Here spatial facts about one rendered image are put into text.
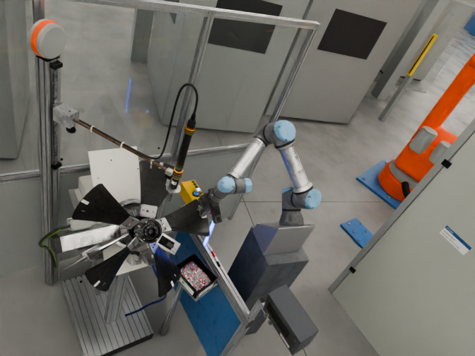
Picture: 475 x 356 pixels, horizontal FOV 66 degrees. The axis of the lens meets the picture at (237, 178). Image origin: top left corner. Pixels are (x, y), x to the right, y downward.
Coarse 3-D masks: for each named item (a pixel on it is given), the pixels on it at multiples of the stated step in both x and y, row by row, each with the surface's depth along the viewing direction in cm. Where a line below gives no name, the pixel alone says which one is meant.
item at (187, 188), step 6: (192, 180) 241; (180, 186) 238; (186, 186) 235; (192, 186) 236; (198, 186) 238; (180, 192) 239; (186, 192) 233; (192, 192) 232; (186, 198) 234; (192, 198) 228; (198, 198) 231
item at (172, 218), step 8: (184, 208) 203; (192, 208) 204; (168, 216) 196; (176, 216) 198; (184, 216) 199; (192, 216) 201; (200, 216) 203; (176, 224) 194; (184, 224) 196; (192, 224) 198; (200, 224) 201; (208, 224) 204; (184, 232) 193; (192, 232) 196; (200, 232) 198; (208, 232) 201
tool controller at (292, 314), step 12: (288, 288) 178; (276, 300) 173; (288, 300) 174; (276, 312) 172; (288, 312) 170; (300, 312) 170; (276, 324) 178; (288, 324) 166; (300, 324) 167; (312, 324) 167; (288, 336) 170; (300, 336) 163; (312, 336) 166; (288, 348) 175; (300, 348) 173
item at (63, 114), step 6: (60, 102) 175; (54, 108) 172; (60, 108) 173; (66, 108) 175; (72, 108) 176; (54, 114) 174; (60, 114) 172; (66, 114) 171; (72, 114) 173; (78, 114) 177; (54, 120) 176; (60, 120) 174; (66, 120) 173; (72, 120) 175; (66, 126) 175
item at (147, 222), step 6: (138, 216) 188; (144, 222) 179; (150, 222) 181; (156, 222) 182; (132, 228) 186; (138, 228) 179; (144, 228) 180; (150, 228) 181; (156, 228) 183; (132, 234) 186; (138, 234) 179; (144, 234) 179; (150, 234) 182; (156, 234) 183; (144, 240) 179; (150, 240) 181; (156, 240) 183
